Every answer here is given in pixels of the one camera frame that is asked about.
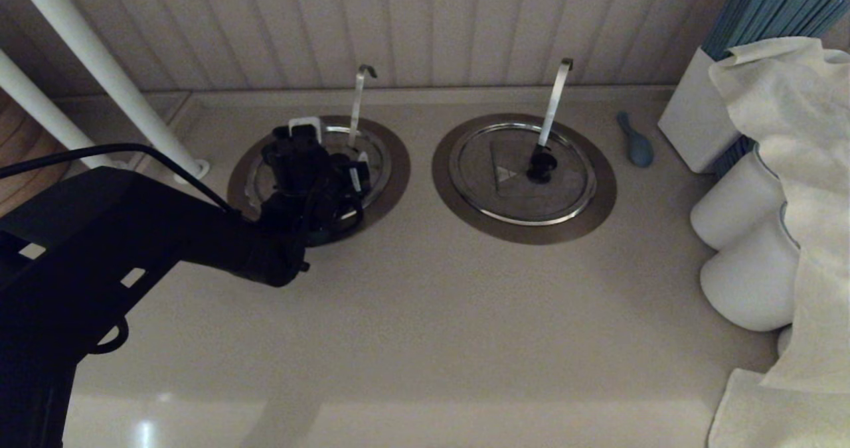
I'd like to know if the steel ladle hooked handle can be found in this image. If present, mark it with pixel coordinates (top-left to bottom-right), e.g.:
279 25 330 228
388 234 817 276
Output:
535 58 574 150
347 64 378 150

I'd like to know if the small blue plastic scoop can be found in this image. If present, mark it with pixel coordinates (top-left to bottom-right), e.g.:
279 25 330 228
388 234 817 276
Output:
616 111 655 168

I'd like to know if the white box holder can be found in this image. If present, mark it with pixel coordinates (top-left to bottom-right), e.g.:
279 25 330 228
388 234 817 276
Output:
657 46 744 175

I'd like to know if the white jar blue rim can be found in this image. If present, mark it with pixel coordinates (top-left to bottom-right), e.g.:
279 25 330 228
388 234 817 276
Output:
699 219 801 333
689 149 788 250

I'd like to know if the white cloth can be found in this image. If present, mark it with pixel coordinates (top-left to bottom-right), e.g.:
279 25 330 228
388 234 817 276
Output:
707 35 850 448

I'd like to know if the black wrist camera white bracket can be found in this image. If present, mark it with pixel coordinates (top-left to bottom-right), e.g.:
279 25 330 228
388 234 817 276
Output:
261 116 333 171

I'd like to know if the brown round counter ring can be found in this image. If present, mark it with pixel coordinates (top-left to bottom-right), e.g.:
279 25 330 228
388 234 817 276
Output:
227 115 411 246
432 113 617 245

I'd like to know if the black cable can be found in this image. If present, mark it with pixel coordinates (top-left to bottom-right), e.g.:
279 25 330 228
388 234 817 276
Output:
86 314 131 356
0 143 234 214

